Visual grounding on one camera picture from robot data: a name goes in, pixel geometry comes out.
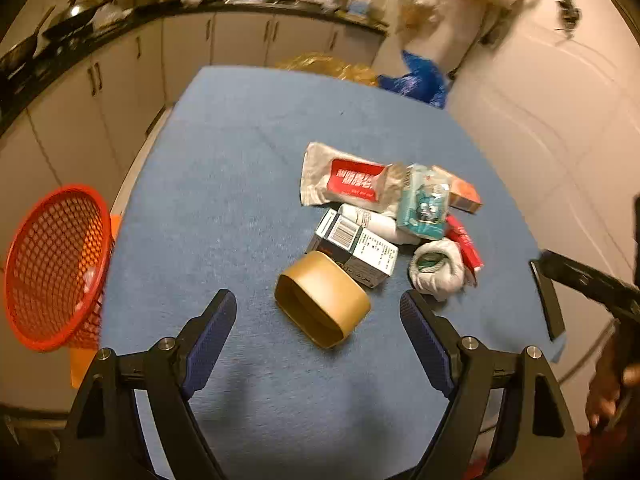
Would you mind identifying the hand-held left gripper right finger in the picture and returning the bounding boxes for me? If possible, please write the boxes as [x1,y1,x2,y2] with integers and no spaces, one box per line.
[399,289,583,480]

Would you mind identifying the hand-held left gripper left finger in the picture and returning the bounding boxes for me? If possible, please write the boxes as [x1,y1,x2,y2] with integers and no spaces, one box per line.
[57,288,238,480]

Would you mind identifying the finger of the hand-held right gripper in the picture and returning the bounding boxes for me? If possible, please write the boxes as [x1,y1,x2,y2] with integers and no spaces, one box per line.
[529,259,567,342]
[540,249,640,322]

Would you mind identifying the tan oval container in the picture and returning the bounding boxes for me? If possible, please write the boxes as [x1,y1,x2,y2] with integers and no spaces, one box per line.
[274,251,372,351]

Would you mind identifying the white box with barcode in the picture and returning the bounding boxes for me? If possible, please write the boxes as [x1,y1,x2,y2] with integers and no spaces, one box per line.
[305,208,399,291]

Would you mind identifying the red tube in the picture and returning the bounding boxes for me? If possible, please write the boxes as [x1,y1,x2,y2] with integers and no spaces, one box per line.
[444,214,485,273]

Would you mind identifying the white plastic bottle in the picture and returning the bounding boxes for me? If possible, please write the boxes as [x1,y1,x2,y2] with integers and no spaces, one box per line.
[337,203,418,247]

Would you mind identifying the teal tissue packet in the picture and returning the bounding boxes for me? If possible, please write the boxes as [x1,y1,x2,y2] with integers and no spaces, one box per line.
[396,162,451,241]

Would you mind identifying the orange cardboard box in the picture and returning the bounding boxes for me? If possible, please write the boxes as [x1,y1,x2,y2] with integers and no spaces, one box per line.
[432,165,484,215]

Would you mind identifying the red mesh basket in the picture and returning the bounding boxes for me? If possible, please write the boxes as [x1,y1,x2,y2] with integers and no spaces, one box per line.
[4,185,115,352]

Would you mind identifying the white wrapper with red label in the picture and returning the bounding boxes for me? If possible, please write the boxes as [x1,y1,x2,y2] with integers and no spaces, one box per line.
[300,141,408,211]

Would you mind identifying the person's right hand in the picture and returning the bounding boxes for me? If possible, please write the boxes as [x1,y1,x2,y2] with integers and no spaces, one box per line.
[585,337,640,431]

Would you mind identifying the orange stool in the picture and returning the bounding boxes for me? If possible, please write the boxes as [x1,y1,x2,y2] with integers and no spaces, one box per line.
[70,214,125,390]

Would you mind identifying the blue plastic bag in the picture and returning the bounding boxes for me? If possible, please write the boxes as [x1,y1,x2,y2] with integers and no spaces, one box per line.
[377,50,448,110]

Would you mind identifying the beige kitchen cabinets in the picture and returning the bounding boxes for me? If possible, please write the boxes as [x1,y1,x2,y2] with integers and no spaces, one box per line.
[0,10,388,271]

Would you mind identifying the yellow plastic bag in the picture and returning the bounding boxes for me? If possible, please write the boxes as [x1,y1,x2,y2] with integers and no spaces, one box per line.
[275,52,381,88]

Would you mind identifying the black kitchen countertop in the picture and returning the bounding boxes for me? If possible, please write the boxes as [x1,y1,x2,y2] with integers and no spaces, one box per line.
[0,0,390,131]

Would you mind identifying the wok with steel lid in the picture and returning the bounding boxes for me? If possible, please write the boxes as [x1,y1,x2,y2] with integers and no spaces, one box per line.
[42,0,128,38]

